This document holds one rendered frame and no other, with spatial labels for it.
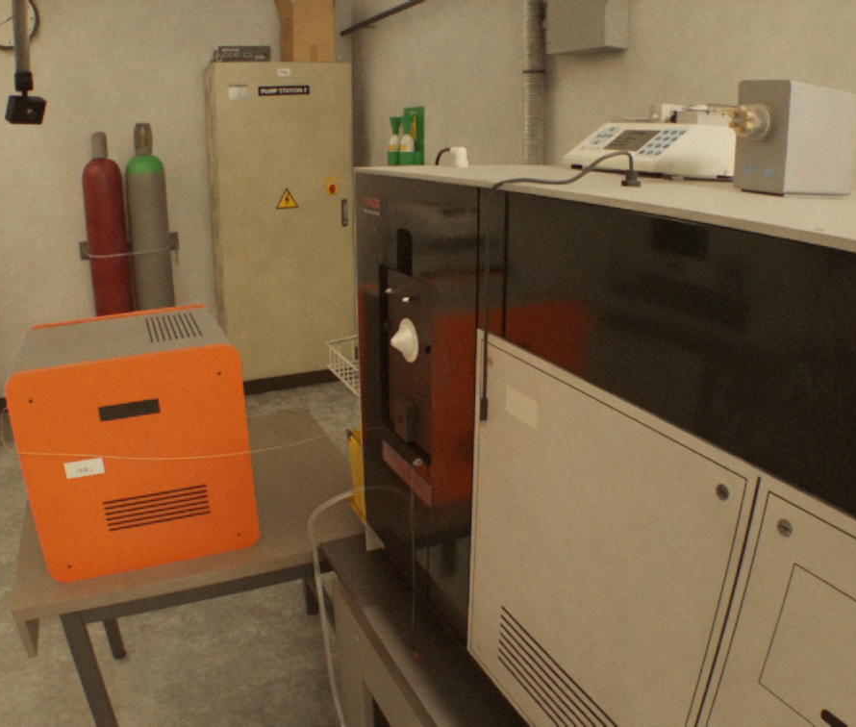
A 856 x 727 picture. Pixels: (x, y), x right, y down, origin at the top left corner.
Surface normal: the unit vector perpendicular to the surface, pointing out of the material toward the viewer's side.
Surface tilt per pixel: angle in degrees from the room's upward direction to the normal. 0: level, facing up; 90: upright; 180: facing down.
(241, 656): 0
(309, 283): 90
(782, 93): 90
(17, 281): 90
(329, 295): 90
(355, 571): 0
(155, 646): 0
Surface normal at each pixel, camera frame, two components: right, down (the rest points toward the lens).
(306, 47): 0.43, 0.28
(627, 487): -0.90, 0.14
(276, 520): 0.00, -0.95
